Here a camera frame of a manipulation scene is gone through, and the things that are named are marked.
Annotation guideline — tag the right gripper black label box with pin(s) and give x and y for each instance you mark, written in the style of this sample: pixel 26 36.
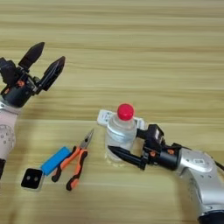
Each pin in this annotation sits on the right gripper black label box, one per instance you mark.
pixel 154 135

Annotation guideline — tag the blue rectangular block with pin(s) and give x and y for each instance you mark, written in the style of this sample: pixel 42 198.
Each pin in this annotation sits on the blue rectangular block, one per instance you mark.
pixel 54 161

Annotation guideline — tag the orange black needle-nose pliers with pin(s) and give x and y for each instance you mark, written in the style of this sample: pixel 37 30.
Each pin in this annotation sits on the orange black needle-nose pliers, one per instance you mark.
pixel 78 162

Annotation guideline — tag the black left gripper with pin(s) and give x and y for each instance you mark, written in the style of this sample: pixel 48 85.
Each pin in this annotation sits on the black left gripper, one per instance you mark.
pixel 19 92

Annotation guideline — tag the white remote control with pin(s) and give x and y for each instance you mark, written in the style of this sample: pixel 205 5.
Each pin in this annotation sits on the white remote control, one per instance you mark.
pixel 103 118

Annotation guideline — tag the small black square box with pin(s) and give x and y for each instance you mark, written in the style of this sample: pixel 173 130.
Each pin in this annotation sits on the small black square box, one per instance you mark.
pixel 32 178

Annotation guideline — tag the clear bottle with red cap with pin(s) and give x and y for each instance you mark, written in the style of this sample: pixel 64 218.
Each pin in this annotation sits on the clear bottle with red cap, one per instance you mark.
pixel 121 131

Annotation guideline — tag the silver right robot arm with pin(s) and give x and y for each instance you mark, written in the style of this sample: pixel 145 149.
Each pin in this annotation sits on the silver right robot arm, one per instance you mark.
pixel 201 175

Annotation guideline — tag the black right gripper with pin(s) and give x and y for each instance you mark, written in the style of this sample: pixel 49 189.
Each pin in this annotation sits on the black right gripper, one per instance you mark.
pixel 163 157

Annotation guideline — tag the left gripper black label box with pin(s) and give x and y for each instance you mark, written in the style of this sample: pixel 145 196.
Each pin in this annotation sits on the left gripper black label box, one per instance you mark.
pixel 8 71

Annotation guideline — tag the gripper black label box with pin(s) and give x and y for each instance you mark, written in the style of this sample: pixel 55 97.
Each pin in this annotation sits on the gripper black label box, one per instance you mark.
pixel 154 135
pixel 8 71

